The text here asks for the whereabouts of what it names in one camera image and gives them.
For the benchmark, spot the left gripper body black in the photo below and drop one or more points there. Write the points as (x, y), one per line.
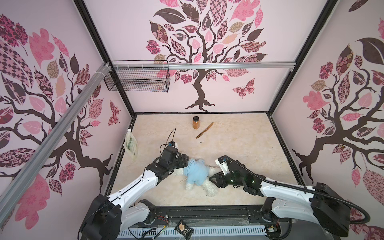
(180, 162)

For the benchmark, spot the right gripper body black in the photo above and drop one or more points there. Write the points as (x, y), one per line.
(230, 180)

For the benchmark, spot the white teddy bear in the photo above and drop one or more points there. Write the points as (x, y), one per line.
(210, 188)

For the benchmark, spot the light blue bear hoodie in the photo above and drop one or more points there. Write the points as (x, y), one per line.
(196, 172)

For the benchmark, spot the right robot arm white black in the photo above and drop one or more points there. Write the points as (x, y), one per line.
(285, 201)

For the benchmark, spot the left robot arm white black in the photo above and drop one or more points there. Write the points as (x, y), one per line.
(109, 215)

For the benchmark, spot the white green refill pouch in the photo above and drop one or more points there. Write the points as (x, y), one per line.
(130, 144)

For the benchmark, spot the amber spice jar black lid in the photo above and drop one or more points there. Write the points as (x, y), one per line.
(196, 122)

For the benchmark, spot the wooden knife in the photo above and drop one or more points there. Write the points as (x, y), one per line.
(205, 130)

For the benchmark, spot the small black brown packet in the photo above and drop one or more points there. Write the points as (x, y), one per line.
(184, 230)

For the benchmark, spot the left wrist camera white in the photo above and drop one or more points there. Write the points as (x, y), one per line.
(172, 144)

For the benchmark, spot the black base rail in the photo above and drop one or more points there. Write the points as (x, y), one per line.
(221, 215)

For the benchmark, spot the white slotted cable duct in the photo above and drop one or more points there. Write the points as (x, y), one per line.
(199, 232)

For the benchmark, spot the black wire basket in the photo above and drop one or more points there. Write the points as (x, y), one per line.
(139, 76)

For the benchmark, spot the rear aluminium rail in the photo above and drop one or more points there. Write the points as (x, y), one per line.
(203, 66)

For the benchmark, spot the aluminium rail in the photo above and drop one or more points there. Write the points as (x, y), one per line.
(203, 66)
(24, 178)

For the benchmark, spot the left aluminium rail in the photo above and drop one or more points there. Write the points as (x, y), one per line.
(24, 178)

